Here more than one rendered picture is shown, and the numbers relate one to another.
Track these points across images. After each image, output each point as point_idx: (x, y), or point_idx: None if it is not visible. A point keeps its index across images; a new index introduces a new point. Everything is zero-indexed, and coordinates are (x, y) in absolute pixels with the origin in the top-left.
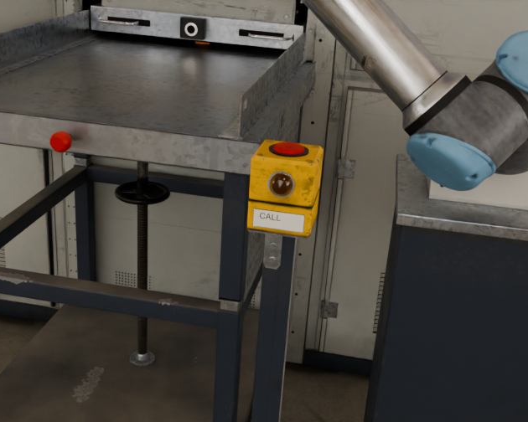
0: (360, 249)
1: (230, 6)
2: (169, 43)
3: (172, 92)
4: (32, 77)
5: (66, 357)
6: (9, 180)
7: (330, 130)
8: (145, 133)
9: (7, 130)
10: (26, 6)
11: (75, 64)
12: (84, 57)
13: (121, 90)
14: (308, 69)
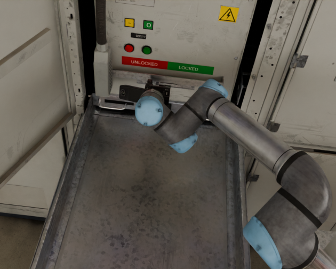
0: (255, 206)
1: (187, 96)
2: None
3: (178, 225)
4: (88, 216)
5: None
6: (46, 174)
7: (246, 159)
8: None
9: None
10: (53, 108)
11: (104, 177)
12: (104, 159)
13: (148, 229)
14: (241, 147)
